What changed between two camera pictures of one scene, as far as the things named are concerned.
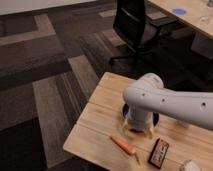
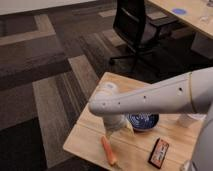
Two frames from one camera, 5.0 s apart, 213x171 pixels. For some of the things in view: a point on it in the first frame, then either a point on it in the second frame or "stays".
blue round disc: x=180 y=11 stays
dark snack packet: x=158 y=153 stays
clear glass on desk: x=205 y=18 stays
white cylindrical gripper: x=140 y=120 → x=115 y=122
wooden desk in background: x=195 y=13 stays
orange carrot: x=130 y=148 → x=109 y=150
